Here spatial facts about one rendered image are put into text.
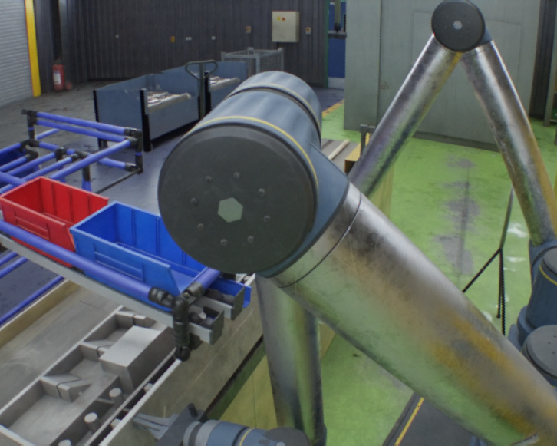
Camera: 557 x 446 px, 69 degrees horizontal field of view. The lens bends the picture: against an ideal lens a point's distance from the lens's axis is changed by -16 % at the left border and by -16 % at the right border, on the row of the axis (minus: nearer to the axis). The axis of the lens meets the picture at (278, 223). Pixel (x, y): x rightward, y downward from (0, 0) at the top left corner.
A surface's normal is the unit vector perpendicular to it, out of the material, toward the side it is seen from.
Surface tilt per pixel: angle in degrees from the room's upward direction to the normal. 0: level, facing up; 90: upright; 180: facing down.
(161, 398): 80
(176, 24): 90
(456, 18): 90
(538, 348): 6
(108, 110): 90
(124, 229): 88
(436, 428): 0
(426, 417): 0
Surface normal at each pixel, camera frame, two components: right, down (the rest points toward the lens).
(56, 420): -0.15, -0.92
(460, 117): -0.39, 0.40
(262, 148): -0.04, 0.33
